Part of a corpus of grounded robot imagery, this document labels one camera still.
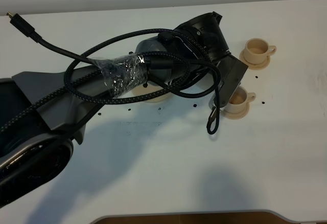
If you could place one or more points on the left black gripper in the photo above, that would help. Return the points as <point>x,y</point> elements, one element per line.
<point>203,31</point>

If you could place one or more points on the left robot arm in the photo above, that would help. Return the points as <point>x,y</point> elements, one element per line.
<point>43,113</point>

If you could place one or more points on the beige teapot saucer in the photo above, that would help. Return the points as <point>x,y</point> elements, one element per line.
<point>141,90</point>

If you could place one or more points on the far beige teacup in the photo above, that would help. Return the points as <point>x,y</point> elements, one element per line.
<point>257,51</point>

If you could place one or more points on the beige teacup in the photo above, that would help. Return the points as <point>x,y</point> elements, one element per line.
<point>243,93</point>
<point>257,51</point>

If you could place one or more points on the far beige cup saucer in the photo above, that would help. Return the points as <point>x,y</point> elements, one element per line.
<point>251,66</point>

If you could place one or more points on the beige cup saucer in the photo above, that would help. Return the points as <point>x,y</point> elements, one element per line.
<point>251,66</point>
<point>235,115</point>

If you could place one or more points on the near beige teacup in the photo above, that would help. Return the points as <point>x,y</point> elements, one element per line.
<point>243,93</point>

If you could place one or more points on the near beige cup saucer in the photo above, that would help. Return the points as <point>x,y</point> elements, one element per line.
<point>235,115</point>

